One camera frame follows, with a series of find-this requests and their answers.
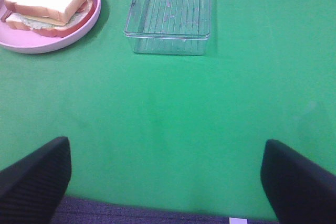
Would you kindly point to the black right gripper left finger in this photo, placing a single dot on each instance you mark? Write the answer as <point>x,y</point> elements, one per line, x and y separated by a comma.
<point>33,187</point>

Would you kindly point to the white floor marker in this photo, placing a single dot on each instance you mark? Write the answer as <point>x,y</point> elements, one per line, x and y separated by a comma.
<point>233,220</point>

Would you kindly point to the long bacon strip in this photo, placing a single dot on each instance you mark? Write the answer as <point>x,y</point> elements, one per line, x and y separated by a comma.
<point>82,7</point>

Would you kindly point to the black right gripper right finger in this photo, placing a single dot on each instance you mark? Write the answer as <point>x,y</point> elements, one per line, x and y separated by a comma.
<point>298,190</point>

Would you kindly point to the bread slice from tray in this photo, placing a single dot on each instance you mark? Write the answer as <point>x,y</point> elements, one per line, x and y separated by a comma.
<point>57,32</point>

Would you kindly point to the green tablecloth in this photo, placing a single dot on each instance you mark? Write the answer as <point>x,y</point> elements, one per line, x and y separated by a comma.
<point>181,133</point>

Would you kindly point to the green lettuce leaf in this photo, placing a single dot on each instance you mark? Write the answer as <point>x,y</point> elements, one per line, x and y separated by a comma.
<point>16,17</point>

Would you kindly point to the right clear plastic tray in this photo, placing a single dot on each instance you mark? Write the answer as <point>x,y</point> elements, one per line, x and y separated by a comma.
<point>169,27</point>

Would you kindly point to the yellow cheese slice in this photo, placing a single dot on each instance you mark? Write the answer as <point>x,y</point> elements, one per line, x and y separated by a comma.
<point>45,20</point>

